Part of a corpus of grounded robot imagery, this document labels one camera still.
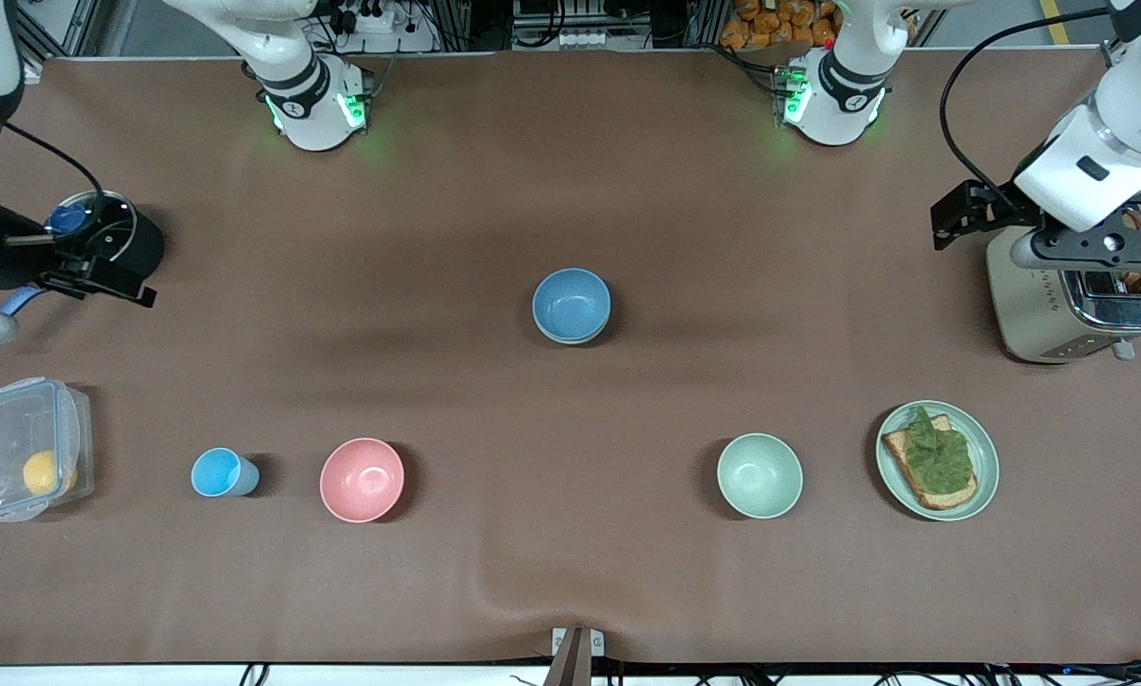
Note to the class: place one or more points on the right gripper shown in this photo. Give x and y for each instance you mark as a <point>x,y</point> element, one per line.
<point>4,259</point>

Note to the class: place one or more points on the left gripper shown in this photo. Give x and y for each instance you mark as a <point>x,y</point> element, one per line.
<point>1001,208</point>

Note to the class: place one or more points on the blue bowl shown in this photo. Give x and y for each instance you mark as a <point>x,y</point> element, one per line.
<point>570,303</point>

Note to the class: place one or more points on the pale green bowl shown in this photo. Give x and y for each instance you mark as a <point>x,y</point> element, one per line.
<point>575,340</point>
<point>759,475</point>

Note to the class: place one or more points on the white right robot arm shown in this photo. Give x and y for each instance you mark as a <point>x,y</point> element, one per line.
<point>299,114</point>

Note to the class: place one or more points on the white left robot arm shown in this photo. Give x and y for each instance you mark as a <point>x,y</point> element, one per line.
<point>837,95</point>

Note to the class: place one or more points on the pink bowl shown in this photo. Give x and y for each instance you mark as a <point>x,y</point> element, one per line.
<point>362,480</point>

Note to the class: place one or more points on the glass lid with blue knob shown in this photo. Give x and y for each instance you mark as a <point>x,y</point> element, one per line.
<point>68,217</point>

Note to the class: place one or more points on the beige metal toaster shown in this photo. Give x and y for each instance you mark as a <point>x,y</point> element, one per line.
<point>1028,305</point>

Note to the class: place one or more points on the brown bread slice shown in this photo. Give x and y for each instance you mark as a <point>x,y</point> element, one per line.
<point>1135,282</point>

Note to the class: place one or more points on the clear plastic lidded container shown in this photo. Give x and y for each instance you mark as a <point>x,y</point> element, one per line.
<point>9,429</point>

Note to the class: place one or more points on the yellow lemon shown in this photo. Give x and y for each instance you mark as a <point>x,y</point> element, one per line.
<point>42,474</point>

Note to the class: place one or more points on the light blue cup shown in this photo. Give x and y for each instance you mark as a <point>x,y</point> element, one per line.
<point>216,473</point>

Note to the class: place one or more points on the green lettuce leaf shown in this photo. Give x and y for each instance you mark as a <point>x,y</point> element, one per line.
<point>942,457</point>

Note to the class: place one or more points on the pale green plate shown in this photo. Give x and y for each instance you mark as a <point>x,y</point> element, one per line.
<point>985,476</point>

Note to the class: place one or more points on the brown toast slice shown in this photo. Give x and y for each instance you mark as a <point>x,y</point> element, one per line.
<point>942,497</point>

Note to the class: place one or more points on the orange snack bags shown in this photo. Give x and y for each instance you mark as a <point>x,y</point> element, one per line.
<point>761,24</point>

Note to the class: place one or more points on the white power strip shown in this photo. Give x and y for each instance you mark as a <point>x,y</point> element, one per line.
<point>409,40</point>
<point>580,39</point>

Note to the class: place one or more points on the metal table bracket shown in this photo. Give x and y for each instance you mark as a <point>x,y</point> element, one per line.
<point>575,657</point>

